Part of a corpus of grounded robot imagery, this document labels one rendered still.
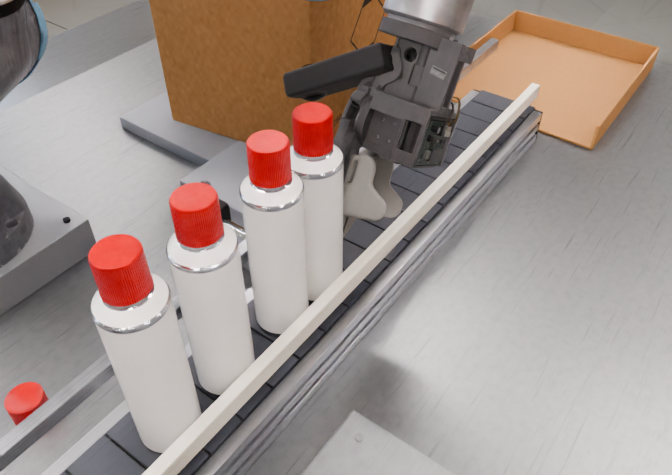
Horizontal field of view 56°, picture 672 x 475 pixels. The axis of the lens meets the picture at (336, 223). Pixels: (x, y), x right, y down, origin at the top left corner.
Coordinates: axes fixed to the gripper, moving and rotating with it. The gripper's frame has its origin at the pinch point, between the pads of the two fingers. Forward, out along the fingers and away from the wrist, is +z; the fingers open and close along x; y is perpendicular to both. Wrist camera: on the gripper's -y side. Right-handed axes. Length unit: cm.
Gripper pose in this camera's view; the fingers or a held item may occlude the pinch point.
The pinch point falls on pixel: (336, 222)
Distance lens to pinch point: 63.2
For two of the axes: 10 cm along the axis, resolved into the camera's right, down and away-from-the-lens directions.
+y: 8.1, 3.9, -4.4
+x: 5.1, -0.9, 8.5
